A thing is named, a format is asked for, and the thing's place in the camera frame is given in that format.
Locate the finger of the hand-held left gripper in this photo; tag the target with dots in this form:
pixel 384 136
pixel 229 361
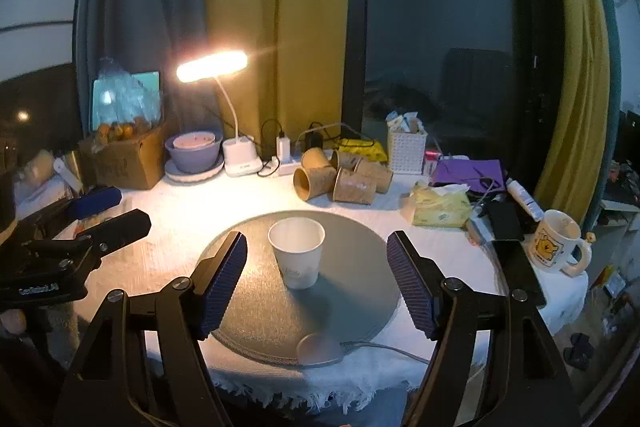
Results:
pixel 122 226
pixel 95 199

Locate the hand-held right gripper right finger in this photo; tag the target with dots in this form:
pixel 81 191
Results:
pixel 407 277

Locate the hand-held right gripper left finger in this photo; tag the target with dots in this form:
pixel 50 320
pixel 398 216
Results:
pixel 225 277

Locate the white paper cup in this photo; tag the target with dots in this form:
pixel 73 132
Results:
pixel 300 257

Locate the brown paper cup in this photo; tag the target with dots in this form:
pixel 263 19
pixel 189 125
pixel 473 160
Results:
pixel 376 174
pixel 316 158
pixel 314 183
pixel 355 188
pixel 345 159

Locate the person's left hand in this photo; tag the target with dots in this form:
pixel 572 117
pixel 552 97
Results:
pixel 12 322

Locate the cardboard box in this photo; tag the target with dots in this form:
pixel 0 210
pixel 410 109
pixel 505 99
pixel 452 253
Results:
pixel 125 162

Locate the grey round placemat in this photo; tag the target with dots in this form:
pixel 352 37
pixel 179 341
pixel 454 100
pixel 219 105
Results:
pixel 350 257

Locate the lilac plate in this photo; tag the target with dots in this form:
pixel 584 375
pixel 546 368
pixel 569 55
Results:
pixel 172 174

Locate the yellow tissue pack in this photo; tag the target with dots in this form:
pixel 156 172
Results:
pixel 440 207

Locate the lilac bowl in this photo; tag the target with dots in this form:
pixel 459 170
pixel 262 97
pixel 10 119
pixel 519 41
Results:
pixel 192 154

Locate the clear plastic bag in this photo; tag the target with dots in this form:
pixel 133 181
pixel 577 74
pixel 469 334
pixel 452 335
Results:
pixel 122 97

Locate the black phone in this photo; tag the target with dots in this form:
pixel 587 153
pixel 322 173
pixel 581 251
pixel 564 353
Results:
pixel 505 222

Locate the black flat case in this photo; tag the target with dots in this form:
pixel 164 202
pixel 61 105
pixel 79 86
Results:
pixel 520 272

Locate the white round charging pad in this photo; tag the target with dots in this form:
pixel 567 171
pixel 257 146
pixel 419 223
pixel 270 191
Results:
pixel 320 349

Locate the purple pouch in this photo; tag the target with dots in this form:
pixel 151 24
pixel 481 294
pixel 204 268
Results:
pixel 465 172

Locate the white desk lamp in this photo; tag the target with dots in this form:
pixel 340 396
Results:
pixel 242 157

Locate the white woven basket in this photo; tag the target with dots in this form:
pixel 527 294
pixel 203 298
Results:
pixel 407 152

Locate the white power strip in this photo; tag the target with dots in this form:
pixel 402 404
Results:
pixel 287 168

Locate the yellow packet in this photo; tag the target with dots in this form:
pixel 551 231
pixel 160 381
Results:
pixel 367 149

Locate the white tube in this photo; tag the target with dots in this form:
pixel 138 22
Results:
pixel 522 198

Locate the white charger plug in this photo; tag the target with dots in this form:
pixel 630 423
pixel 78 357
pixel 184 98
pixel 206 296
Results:
pixel 283 148

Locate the white bear print mug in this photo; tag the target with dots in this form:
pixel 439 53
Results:
pixel 550 242

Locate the black charger plug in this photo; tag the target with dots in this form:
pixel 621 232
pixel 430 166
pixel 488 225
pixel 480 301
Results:
pixel 315 141

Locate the dark slippers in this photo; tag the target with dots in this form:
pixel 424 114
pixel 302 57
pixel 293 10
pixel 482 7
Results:
pixel 579 349

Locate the grey blue curtain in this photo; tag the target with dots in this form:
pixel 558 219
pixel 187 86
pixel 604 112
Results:
pixel 135 7

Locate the yellow curtain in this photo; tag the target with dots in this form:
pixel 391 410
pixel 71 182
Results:
pixel 580 82
pixel 280 32

